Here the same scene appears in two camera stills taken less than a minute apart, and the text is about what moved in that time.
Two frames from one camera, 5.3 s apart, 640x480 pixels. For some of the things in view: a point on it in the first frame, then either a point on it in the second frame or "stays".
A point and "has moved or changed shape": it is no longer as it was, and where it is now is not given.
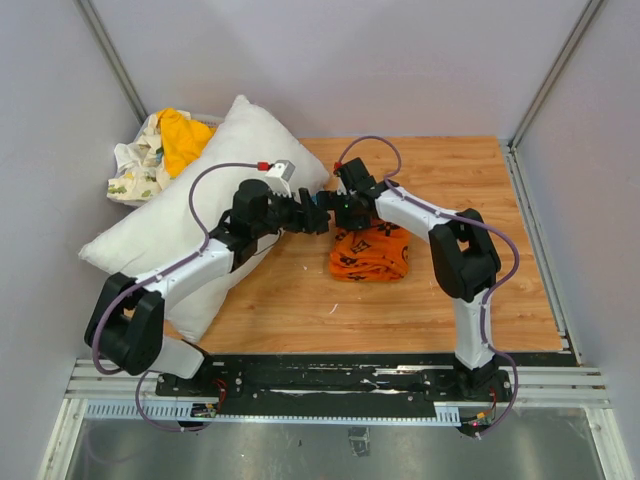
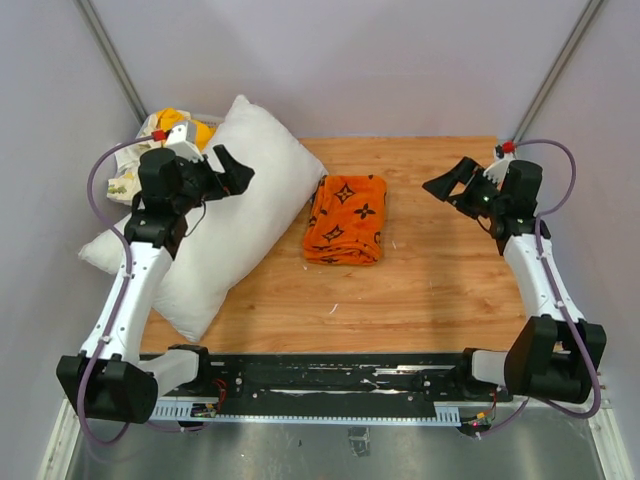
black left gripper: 314,217 -> 235,178
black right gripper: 331,200 -> 466,170
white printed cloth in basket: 140,165 stays
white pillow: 167,228 stays
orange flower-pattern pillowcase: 374,254 has moved or changed shape
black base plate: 335,385 stays
